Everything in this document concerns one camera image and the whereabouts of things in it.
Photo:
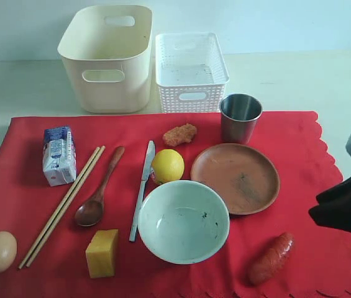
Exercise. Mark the red scalloped table cloth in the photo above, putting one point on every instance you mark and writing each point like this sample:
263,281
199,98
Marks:
319,264

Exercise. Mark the stainless steel cup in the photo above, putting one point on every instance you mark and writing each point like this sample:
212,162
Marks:
239,116

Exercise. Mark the silver table knife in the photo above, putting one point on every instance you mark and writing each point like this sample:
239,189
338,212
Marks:
150,154

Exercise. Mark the red sausage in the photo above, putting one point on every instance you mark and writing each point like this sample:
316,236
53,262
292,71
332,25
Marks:
272,260

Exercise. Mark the white woven plastic basket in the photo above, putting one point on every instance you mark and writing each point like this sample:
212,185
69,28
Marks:
190,71

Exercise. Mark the pale green bowl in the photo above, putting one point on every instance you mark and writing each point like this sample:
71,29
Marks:
183,222

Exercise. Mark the cream plastic bin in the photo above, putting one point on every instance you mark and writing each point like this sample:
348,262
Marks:
106,52

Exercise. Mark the blue white milk carton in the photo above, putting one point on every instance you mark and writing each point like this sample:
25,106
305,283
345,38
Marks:
59,156

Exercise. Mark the left wooden chopstick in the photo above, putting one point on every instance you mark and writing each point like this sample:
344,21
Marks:
59,207

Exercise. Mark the fried chicken nugget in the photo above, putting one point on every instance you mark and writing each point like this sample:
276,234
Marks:
179,135

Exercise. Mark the yellow lemon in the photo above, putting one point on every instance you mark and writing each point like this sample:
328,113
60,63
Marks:
167,166

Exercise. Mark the yellow cheese block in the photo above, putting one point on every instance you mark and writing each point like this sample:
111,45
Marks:
101,253

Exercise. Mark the brown wooden spoon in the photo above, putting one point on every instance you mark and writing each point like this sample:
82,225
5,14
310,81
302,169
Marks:
91,211

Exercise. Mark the brown round plate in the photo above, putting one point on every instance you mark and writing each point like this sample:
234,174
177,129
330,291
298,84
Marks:
246,180

